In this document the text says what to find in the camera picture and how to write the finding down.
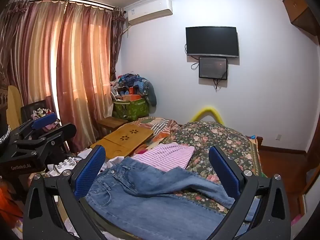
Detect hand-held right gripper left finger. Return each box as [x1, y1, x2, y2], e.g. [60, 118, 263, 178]
[22, 145, 108, 240]

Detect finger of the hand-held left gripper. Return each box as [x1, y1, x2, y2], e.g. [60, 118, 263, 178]
[10, 112, 59, 143]
[15, 122, 77, 155]

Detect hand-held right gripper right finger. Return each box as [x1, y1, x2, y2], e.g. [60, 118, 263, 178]
[208, 145, 292, 240]

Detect blue denim pants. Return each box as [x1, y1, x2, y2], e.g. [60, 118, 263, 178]
[85, 156, 237, 235]

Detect dark chair with clothes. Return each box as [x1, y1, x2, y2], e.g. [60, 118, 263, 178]
[20, 99, 62, 132]

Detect white crumpled cloths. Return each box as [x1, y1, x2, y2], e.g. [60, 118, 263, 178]
[46, 148, 118, 180]

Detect yellow board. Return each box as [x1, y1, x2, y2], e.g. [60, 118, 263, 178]
[6, 85, 24, 127]

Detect dark floral blanket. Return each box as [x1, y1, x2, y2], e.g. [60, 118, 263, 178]
[160, 121, 262, 214]

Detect wooden lap desk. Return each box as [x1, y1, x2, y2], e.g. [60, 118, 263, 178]
[90, 123, 154, 158]

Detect wooden stool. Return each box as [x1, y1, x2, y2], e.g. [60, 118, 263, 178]
[97, 117, 128, 131]

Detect pink white striped cloth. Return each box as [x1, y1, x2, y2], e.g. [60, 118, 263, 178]
[131, 142, 195, 169]

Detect yellow foam hoop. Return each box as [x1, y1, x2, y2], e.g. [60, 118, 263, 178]
[191, 106, 224, 125]

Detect pink gold curtain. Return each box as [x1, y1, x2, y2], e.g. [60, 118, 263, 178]
[56, 2, 124, 153]
[0, 0, 64, 123]

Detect green storage bag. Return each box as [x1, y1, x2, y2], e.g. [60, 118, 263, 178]
[112, 97, 150, 121]

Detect orange striped patchwork blanket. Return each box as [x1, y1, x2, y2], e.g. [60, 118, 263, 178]
[130, 117, 179, 146]

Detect pile of mixed clothes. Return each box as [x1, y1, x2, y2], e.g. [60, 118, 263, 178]
[109, 73, 157, 106]

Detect white air conditioner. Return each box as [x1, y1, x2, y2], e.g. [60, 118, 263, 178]
[125, 0, 173, 26]

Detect small black wall monitor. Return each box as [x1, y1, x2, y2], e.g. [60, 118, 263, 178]
[199, 57, 228, 80]

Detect black television cable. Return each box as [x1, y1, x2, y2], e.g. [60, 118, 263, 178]
[185, 44, 200, 71]

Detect black wall television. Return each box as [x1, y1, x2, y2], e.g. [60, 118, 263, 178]
[185, 26, 239, 58]

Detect wooden wall cabinet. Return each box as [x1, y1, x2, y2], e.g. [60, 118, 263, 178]
[282, 0, 320, 46]

